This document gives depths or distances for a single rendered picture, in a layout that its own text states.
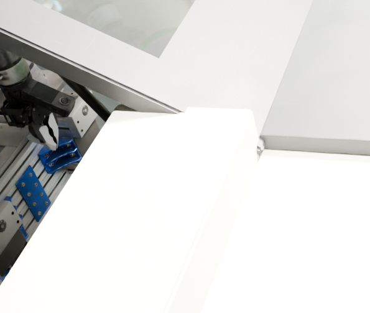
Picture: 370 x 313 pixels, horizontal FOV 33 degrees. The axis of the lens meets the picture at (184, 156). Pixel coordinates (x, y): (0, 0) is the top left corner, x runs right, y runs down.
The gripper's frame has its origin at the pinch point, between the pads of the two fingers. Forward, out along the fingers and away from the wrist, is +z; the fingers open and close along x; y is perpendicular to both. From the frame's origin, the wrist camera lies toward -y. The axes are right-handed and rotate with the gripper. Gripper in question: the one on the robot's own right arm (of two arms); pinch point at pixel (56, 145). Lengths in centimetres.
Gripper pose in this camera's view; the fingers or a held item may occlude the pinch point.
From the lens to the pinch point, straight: 153.1
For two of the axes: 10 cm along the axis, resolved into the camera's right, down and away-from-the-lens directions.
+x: -3.4, 6.8, -6.5
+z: 2.3, 7.3, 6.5
